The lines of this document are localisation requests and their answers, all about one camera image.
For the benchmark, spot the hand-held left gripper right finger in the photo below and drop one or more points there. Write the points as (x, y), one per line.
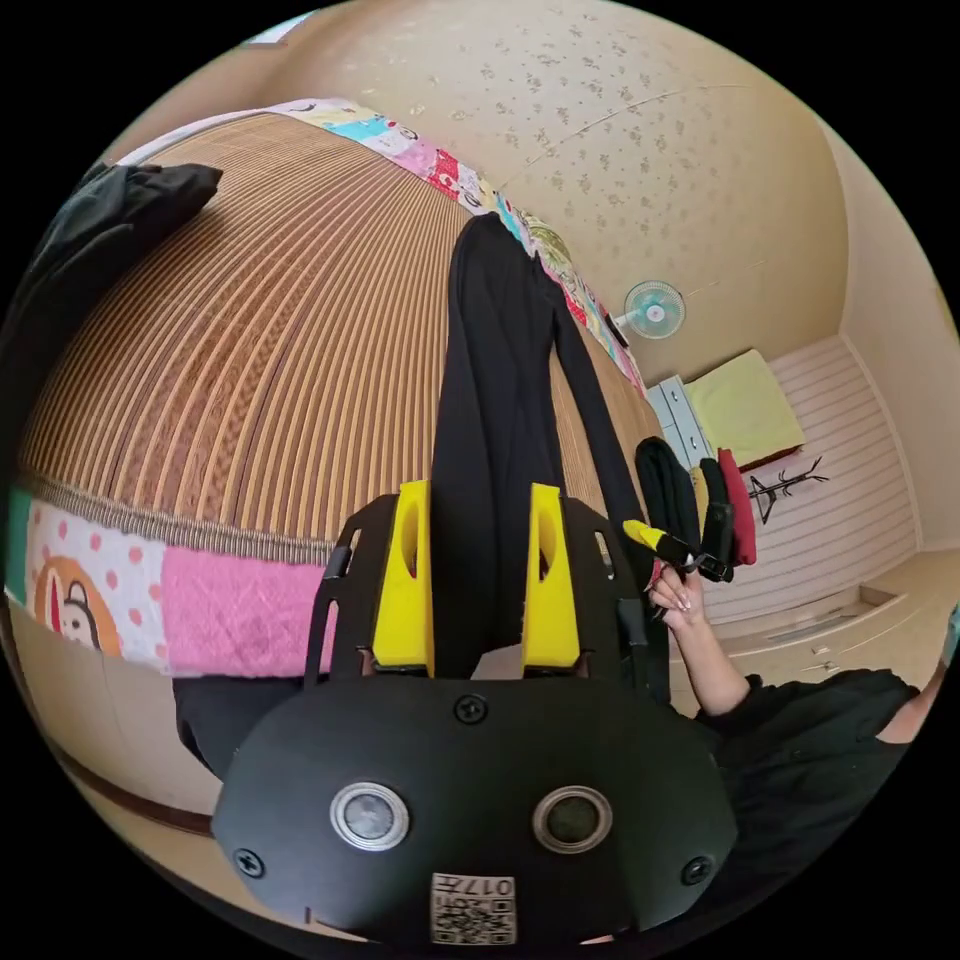
(551, 615)

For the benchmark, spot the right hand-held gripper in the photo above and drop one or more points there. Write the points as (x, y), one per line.
(694, 559)

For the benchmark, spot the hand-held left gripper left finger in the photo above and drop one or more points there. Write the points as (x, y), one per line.
(405, 600)

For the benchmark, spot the black pants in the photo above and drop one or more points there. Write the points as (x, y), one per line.
(495, 420)

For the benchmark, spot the person's right forearm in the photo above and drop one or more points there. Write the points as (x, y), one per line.
(709, 667)

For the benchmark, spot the person's right hand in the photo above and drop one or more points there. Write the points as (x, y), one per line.
(679, 600)

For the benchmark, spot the pile of folded clothes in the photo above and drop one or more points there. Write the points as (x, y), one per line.
(667, 480)

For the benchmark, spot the black coat rack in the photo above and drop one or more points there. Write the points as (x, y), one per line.
(780, 487)

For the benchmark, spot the white cupboard with yellow cloth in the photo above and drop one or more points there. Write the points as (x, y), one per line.
(742, 405)

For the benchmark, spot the beige cupboard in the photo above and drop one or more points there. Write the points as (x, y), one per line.
(855, 622)

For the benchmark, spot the person's body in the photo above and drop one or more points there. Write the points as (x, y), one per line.
(810, 765)

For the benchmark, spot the bed with woven mat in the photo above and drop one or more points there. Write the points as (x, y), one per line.
(262, 322)

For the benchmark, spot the pile of black clothes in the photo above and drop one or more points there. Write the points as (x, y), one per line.
(82, 240)

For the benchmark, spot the white wall fan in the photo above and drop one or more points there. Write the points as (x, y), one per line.
(655, 310)

